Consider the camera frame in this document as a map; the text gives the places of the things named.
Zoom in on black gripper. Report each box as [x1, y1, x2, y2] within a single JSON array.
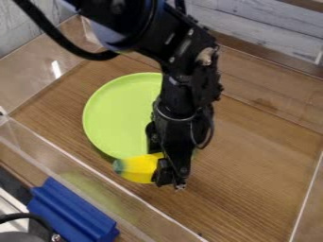
[[145, 99, 215, 190]]

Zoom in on yellow toy banana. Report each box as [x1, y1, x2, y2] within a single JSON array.
[[112, 152, 164, 184]]

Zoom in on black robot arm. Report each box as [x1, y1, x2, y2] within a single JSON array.
[[68, 0, 223, 189]]

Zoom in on green round plate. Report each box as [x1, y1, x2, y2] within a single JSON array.
[[81, 72, 163, 159]]

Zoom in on blue plastic clamp block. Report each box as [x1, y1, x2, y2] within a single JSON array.
[[28, 178, 120, 242]]

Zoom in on clear acrylic front wall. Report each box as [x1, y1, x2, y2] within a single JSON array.
[[0, 115, 207, 242]]

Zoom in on black cable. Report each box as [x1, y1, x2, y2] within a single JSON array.
[[12, 0, 121, 61]]

